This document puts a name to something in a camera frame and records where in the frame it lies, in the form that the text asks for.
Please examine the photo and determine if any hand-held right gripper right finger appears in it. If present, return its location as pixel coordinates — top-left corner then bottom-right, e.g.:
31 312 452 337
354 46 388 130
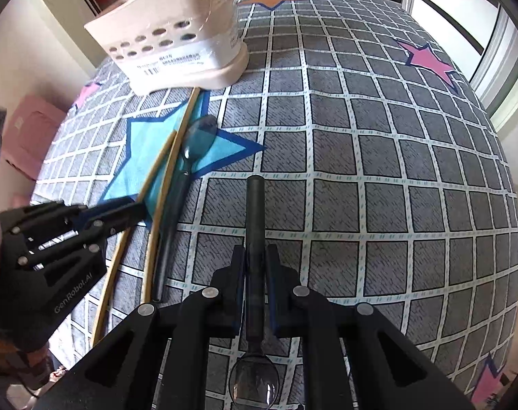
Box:
265 243 477 410

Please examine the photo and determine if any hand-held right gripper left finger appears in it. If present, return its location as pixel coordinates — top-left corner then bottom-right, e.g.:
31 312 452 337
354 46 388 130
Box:
36 243 248 410

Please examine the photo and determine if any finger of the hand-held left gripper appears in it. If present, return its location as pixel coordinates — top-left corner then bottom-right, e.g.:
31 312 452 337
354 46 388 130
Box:
0 199 154 235
15 221 120 271

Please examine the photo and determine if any dark translucent plastic spoon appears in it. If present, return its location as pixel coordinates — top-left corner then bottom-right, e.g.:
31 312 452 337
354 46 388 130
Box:
228 175 281 408
150 114 220 303

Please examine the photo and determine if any plain wooden chopstick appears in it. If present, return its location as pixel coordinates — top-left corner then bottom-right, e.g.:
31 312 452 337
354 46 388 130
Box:
143 132 178 306
92 89 200 346

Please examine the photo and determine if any beige plastic utensil holder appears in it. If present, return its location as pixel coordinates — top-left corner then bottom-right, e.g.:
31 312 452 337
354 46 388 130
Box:
84 0 250 95

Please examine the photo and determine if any pink plastic stool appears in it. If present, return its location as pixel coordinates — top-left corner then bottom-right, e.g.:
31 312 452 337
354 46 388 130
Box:
5 95 68 180

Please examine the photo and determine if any grey checked star tablecloth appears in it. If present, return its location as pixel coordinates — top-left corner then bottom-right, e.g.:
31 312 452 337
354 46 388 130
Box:
28 0 518 410

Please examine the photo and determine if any white refrigerator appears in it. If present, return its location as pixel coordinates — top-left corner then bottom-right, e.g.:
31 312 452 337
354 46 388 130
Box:
412 0 513 82

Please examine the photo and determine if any white sliding door frame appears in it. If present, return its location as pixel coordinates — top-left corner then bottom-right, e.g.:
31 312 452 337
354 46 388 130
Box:
470 9 518 131

